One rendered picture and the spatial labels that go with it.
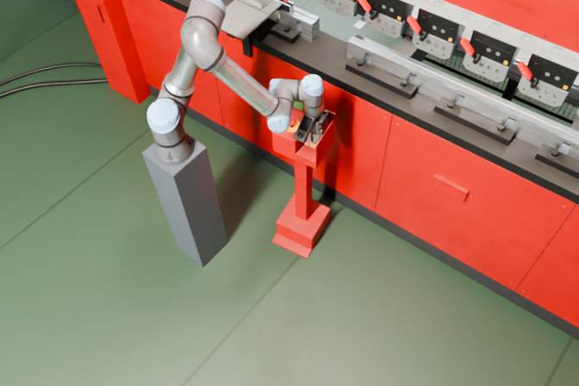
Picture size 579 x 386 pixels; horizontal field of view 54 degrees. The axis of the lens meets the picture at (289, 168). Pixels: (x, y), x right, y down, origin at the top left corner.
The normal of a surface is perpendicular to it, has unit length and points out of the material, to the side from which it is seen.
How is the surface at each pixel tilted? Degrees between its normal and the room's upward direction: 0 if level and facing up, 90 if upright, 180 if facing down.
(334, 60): 0
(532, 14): 90
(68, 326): 0
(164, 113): 7
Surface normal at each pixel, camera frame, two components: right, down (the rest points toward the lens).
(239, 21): -0.02, -0.59
